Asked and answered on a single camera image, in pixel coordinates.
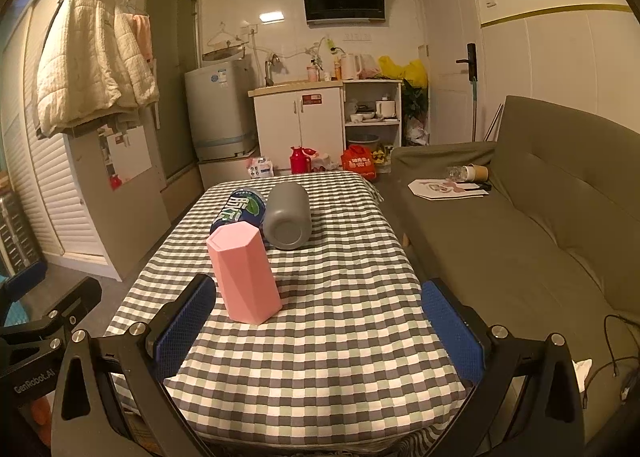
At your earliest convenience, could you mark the white tissue pack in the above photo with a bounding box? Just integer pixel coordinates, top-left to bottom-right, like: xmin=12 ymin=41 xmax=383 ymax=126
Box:
xmin=247 ymin=157 xmax=275 ymax=179

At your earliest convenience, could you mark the white quilted jacket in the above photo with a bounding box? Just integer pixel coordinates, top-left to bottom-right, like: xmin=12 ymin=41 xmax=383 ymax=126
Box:
xmin=36 ymin=0 xmax=161 ymax=139

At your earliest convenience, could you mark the printed paper sheet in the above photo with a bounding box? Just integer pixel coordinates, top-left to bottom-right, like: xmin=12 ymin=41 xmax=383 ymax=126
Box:
xmin=407 ymin=178 xmax=491 ymax=199

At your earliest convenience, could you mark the black door handle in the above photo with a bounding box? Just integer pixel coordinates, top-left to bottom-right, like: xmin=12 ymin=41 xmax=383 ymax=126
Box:
xmin=456 ymin=43 xmax=478 ymax=83

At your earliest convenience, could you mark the green and blue drink can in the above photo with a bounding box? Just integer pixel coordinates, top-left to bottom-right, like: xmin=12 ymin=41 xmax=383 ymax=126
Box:
xmin=210 ymin=186 xmax=268 ymax=235

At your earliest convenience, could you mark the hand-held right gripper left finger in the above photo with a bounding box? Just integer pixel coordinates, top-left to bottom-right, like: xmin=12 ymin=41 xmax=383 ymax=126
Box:
xmin=50 ymin=273 xmax=218 ymax=457

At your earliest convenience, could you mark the pink garment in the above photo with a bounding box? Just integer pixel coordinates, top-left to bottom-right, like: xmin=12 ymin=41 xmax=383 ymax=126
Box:
xmin=131 ymin=13 xmax=153 ymax=63

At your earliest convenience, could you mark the olive green sofa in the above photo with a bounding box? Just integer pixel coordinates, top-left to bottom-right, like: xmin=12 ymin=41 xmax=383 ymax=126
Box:
xmin=390 ymin=94 xmax=640 ymax=453

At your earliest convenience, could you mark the white washing machine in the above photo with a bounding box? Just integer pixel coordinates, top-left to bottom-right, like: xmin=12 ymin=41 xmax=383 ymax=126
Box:
xmin=184 ymin=50 xmax=258 ymax=163

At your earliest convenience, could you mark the white sink cabinet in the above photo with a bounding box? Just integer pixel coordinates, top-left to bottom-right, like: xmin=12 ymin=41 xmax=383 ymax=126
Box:
xmin=248 ymin=81 xmax=346 ymax=173

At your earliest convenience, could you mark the frosted glass sliding door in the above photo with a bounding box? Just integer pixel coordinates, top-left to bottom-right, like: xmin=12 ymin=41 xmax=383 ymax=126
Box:
xmin=145 ymin=0 xmax=203 ymax=178

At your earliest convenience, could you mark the yellow plastic bag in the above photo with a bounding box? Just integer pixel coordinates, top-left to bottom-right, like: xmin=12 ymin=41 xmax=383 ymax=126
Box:
xmin=378 ymin=55 xmax=429 ymax=88

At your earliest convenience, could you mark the pink hexagonal cup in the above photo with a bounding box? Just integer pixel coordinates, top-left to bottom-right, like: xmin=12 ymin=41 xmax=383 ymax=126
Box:
xmin=206 ymin=222 xmax=284 ymax=325

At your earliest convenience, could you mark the black cable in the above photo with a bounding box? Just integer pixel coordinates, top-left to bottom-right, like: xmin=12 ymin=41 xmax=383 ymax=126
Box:
xmin=585 ymin=313 xmax=640 ymax=400

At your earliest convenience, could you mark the teal mop handle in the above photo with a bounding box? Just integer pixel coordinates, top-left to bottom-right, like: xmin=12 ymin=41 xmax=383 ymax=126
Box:
xmin=470 ymin=80 xmax=481 ymax=143

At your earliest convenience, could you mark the grey checkered tablecloth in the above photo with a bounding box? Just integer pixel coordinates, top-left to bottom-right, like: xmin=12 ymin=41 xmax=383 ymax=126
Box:
xmin=102 ymin=172 xmax=473 ymax=457

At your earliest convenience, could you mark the grey plastic basin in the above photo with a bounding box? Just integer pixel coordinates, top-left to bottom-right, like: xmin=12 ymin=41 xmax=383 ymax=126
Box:
xmin=347 ymin=134 xmax=381 ymax=153

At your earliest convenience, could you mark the green plant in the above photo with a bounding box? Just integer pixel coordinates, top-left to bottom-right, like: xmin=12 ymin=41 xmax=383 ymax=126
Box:
xmin=402 ymin=80 xmax=431 ymax=123

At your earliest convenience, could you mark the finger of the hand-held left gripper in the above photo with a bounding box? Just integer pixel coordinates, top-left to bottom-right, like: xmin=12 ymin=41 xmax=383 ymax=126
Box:
xmin=0 ymin=261 xmax=47 ymax=305
xmin=0 ymin=277 xmax=103 ymax=345

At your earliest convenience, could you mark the white door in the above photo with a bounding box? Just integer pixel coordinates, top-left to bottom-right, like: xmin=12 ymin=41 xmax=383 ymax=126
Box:
xmin=415 ymin=0 xmax=488 ymax=145

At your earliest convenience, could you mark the white paper sheet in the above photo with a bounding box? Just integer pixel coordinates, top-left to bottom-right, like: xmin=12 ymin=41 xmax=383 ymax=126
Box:
xmin=107 ymin=124 xmax=153 ymax=183

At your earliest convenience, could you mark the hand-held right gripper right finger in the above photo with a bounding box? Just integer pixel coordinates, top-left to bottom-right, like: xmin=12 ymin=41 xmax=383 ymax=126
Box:
xmin=421 ymin=278 xmax=586 ymax=457

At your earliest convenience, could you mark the grey cup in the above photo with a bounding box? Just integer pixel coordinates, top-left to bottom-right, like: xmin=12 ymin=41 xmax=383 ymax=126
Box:
xmin=262 ymin=181 xmax=312 ymax=251

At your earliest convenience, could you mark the red thermos flask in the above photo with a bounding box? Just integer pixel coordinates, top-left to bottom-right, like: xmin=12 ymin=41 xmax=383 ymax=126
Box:
xmin=290 ymin=146 xmax=313 ymax=174

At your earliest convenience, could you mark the white open shelf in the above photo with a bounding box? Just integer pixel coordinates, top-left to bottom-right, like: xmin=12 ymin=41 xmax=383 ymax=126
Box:
xmin=342 ymin=80 xmax=403 ymax=153

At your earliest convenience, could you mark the white electric kettle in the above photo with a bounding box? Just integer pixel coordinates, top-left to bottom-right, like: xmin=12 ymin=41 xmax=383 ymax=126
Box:
xmin=340 ymin=53 xmax=362 ymax=80

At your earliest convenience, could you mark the white louvred wardrobe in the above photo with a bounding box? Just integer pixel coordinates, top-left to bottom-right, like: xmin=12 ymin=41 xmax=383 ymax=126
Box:
xmin=0 ymin=0 xmax=171 ymax=283

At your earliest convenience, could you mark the wire clothes hanger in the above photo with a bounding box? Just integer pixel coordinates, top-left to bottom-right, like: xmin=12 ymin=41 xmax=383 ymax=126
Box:
xmin=206 ymin=22 xmax=246 ymax=48

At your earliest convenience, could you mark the red shopping bag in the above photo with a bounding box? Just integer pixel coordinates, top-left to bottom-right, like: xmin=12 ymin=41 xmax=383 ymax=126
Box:
xmin=341 ymin=146 xmax=378 ymax=181

